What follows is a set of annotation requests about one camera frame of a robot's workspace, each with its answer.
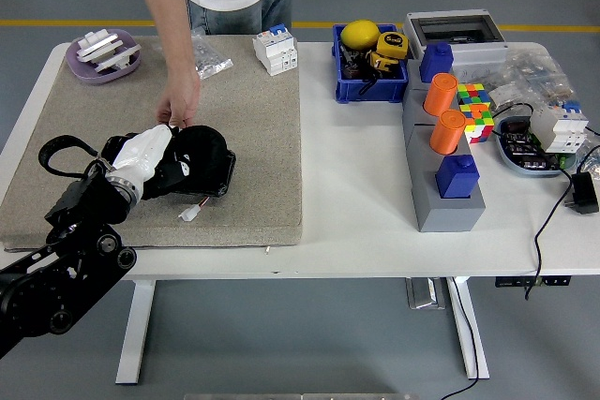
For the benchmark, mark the grey distribution box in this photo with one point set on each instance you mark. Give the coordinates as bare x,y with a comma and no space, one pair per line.
480,55

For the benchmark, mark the blue block with knob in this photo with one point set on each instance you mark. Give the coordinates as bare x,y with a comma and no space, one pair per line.
437,63
457,180

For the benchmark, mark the person's right forearm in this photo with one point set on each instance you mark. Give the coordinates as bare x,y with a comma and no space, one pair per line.
175,44

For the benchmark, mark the white circuit breaker blue lever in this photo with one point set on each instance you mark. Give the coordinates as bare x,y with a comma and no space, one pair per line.
274,53
560,132

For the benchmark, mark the white switch part stack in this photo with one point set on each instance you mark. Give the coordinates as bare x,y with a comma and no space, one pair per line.
96,43

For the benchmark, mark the large yellow tape measure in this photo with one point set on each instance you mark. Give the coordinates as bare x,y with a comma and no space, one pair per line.
391,44

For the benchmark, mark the black power adapter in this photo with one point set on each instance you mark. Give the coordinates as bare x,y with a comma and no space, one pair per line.
585,190

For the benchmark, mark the grey-brown mat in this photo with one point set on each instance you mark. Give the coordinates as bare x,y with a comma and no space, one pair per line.
262,137

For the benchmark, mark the green circuit board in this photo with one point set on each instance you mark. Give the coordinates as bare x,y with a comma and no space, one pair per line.
566,161

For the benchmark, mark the person's right hand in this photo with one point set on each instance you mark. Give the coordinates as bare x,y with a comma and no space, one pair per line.
180,100

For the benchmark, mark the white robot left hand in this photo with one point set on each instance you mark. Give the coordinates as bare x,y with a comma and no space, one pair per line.
140,152

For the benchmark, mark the purple tray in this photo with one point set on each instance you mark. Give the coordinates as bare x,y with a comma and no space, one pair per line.
79,72

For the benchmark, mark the white flat switch plate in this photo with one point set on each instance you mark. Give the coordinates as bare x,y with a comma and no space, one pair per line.
119,57

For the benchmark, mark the blue plastic bin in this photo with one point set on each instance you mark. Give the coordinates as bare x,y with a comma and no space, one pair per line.
368,91

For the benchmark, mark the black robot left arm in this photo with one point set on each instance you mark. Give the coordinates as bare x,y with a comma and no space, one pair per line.
28,287

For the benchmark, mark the clear bag of screws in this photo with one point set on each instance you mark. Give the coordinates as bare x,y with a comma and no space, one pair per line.
211,60

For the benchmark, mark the grey peg holder base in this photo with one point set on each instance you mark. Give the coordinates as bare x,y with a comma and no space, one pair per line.
447,217

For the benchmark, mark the blue-grey tray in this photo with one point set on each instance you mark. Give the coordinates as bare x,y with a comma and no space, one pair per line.
529,172

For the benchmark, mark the small yellow tape measure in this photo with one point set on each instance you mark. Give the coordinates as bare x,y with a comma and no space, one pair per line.
382,63

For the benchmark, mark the clear bags of parts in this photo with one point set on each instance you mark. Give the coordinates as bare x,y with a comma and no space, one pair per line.
532,72

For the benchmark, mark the dark metal tool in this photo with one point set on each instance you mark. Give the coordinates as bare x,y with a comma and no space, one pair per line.
351,69

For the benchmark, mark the dark electronic modules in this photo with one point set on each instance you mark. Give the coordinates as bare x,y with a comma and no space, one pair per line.
519,148

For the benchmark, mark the orange cylinder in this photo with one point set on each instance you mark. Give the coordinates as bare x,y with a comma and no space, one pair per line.
447,133
440,95

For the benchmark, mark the colourful puzzle cube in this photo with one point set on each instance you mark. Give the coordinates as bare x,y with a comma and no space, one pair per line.
473,94
479,126

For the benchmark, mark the white table leg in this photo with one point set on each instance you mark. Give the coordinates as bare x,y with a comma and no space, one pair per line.
136,330
469,330

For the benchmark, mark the black table control box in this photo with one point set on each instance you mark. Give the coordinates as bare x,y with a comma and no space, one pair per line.
532,282

